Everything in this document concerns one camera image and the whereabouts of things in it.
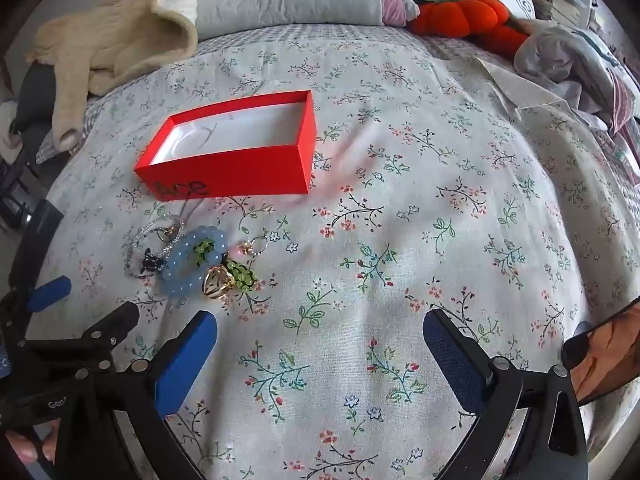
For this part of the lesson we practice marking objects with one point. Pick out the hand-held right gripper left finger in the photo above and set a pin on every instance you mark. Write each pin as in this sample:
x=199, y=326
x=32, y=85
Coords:
x=185, y=360

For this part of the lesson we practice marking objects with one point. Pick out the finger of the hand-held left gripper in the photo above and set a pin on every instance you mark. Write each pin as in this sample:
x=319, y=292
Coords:
x=112, y=324
x=50, y=292

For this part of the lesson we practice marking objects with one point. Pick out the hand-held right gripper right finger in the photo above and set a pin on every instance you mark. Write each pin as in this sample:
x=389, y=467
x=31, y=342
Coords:
x=450, y=355

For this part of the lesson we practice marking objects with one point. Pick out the gold earring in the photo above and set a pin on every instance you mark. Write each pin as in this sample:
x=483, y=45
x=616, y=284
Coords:
x=247, y=248
x=171, y=231

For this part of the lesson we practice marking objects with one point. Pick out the red cardboard box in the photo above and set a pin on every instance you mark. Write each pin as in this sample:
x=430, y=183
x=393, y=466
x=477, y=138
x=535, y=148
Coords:
x=225, y=170

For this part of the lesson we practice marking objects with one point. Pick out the person's left hand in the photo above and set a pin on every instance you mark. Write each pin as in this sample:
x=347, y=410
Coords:
x=27, y=447

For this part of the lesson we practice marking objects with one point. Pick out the dark glossy panel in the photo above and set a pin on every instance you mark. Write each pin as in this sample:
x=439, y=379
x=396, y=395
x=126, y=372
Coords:
x=605, y=355

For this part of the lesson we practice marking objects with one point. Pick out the floral bedsheet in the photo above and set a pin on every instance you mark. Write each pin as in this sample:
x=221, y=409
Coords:
x=400, y=185

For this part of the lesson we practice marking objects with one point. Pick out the dark grey chair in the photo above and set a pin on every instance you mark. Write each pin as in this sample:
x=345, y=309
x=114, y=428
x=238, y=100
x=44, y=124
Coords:
x=35, y=85

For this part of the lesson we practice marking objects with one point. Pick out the beige quilted blanket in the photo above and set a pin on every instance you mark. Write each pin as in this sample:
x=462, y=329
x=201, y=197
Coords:
x=110, y=35

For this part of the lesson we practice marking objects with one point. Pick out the beige fabric flap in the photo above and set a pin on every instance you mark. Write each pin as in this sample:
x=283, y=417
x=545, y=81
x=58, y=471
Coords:
x=520, y=87

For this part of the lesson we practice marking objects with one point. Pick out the pink striped cloth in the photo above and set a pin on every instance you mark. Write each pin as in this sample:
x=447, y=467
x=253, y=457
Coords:
x=625, y=105

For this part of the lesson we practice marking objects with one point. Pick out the grey crumpled clothing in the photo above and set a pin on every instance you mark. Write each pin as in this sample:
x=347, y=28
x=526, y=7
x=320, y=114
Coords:
x=555, y=55

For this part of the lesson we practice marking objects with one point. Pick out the orange pumpkin plush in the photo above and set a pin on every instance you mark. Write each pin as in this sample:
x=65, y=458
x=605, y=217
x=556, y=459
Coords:
x=460, y=17

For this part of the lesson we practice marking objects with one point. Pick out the grey checked bedsheet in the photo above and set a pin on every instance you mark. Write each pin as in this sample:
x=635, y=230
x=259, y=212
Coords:
x=320, y=32

